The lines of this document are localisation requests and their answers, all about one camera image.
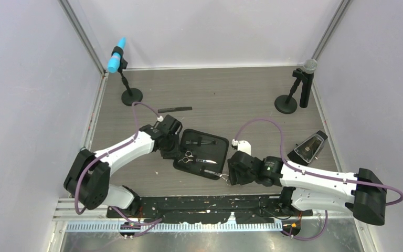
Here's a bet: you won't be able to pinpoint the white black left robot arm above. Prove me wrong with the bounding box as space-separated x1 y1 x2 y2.
63 115 183 217

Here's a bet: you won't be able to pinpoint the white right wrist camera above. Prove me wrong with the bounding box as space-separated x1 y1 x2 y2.
231 139 251 155

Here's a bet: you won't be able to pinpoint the black right microphone stand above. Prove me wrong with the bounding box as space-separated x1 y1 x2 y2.
274 68 306 114

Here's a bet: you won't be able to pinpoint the black left microphone stand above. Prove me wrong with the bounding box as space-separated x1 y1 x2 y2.
118 58 143 106

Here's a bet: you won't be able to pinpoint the black hair comb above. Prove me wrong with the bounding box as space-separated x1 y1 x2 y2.
157 106 193 114

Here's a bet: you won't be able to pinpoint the silver thinning scissors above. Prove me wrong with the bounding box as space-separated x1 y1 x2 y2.
204 170 231 185

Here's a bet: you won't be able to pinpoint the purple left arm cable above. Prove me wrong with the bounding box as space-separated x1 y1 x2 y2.
73 101 164 238

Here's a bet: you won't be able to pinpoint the blue microphone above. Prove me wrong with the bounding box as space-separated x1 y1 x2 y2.
107 37 126 73

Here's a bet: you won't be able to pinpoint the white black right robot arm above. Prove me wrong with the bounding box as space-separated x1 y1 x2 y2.
227 151 387 226

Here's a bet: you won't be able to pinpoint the black zip tool case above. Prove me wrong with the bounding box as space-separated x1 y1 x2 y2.
173 129 229 180

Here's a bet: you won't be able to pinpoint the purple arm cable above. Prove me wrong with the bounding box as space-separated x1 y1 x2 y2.
73 101 164 238
233 117 403 242

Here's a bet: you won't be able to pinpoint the black mounting base plate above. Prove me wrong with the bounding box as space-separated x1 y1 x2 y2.
121 194 313 224

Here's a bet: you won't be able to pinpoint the clear black box device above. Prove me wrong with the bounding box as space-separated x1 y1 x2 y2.
287 130 328 166

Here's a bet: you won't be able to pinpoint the black silver microphone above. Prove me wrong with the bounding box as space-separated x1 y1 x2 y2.
300 59 317 108

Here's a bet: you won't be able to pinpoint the black hair clip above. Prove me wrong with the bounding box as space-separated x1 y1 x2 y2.
185 139 217 146

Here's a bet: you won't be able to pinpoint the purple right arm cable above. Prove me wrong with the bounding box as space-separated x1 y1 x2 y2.
233 117 403 242

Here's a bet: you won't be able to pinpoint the silver hair scissors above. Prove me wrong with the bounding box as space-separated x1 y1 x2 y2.
177 151 217 164

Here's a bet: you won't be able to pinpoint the aluminium frame rail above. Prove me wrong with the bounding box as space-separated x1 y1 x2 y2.
52 194 370 233

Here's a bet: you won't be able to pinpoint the black microphone stand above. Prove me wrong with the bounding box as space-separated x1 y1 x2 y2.
274 68 306 114
118 58 143 106

